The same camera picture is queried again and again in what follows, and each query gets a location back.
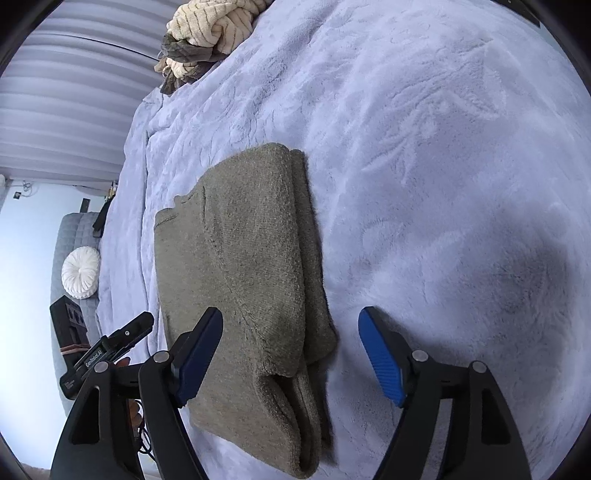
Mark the person's left hand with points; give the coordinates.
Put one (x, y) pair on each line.
(136, 415)

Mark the grey quilted sofa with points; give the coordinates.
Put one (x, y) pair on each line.
(69, 235)

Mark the black box device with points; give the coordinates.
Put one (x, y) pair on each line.
(69, 318)

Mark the brown knit garment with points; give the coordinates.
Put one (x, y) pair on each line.
(189, 53)

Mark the olive green knit sweater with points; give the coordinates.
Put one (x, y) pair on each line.
(244, 277)

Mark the lavender fleece blanket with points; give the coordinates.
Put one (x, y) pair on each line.
(438, 184)

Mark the grey pleated curtain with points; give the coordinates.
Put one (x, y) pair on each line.
(69, 115)

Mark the pile of beige brown clothes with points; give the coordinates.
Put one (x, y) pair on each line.
(207, 23)

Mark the round white pleated cushion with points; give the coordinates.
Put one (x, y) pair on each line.
(81, 271)

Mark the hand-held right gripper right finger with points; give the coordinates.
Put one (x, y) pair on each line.
(381, 355)

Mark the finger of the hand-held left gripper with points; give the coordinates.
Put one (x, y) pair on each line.
(134, 327)

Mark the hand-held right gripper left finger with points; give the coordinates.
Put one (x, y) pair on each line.
(198, 360)

